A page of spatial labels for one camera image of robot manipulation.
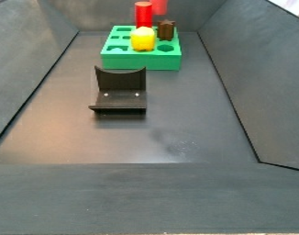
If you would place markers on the brown star block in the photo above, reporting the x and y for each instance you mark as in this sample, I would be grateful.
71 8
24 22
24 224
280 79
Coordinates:
166 29

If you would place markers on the yellow rounded block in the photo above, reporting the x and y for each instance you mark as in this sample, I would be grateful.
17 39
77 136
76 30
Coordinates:
143 39

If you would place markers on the green shape sorter board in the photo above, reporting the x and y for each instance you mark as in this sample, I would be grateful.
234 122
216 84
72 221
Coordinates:
119 56

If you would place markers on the large red cylinder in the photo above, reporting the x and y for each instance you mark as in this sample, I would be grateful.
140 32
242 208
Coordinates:
143 14

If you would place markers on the black curved holder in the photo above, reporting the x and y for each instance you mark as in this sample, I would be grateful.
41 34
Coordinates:
120 91

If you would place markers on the slim red oval peg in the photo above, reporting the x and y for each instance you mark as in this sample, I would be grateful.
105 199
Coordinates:
159 7

